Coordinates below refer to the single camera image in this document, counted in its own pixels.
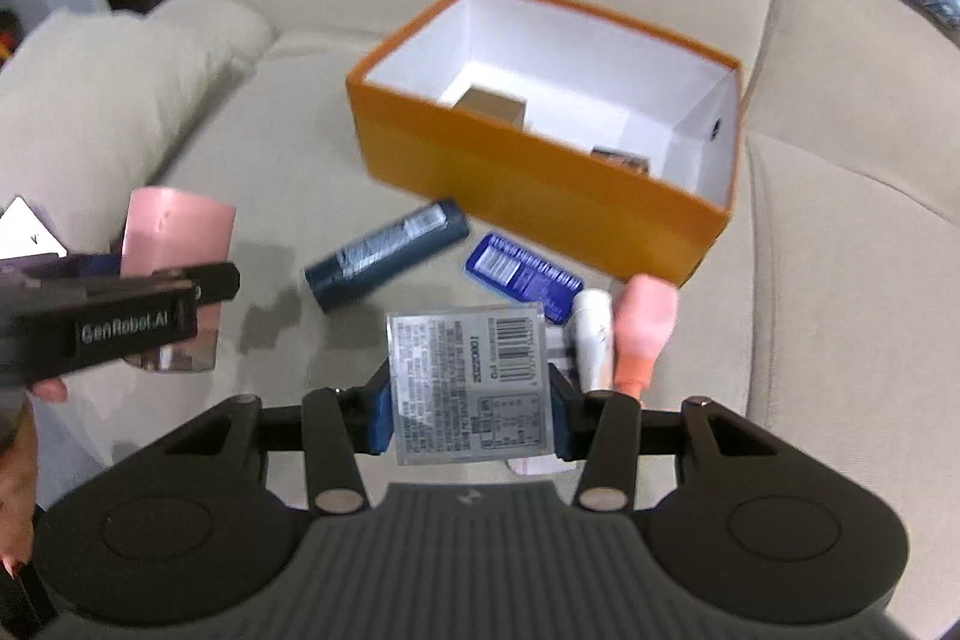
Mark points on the person's left hand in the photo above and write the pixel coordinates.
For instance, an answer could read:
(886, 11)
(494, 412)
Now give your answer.
(19, 482)

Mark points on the white tube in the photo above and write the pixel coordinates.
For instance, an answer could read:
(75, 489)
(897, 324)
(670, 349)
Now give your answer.
(592, 340)

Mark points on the white plastic wrapper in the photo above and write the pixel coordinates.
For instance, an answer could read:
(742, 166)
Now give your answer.
(536, 466)

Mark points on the small dark item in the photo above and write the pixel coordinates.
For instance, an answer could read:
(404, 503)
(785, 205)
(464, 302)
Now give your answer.
(619, 156)

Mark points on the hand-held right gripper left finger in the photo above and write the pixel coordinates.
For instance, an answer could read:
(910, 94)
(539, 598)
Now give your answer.
(379, 416)

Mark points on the blue tin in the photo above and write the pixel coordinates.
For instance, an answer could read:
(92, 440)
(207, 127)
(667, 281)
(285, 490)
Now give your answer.
(525, 272)

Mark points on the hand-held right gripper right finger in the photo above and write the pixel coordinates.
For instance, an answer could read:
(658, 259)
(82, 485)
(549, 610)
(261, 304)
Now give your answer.
(566, 431)

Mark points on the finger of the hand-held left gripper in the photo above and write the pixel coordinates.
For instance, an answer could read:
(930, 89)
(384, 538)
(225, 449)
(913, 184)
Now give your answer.
(214, 281)

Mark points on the beige sofa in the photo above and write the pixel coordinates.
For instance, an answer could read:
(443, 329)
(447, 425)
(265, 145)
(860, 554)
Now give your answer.
(300, 108)

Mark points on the small brown box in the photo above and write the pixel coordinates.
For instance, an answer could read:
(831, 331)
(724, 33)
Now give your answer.
(487, 106)

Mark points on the pink tape roll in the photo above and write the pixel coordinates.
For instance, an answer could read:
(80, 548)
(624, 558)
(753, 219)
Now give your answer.
(176, 227)

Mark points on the dark blue tube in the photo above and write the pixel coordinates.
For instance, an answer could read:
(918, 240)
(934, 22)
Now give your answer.
(382, 254)

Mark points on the pink bottle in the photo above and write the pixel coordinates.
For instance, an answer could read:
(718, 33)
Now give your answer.
(645, 325)

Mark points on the orange cardboard box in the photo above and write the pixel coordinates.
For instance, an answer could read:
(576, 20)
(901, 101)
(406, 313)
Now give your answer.
(540, 212)

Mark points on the beige pillow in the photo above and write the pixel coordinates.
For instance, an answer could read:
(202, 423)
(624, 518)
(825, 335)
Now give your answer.
(112, 78)

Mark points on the silver labelled packet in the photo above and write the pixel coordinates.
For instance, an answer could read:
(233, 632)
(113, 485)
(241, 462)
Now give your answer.
(472, 385)

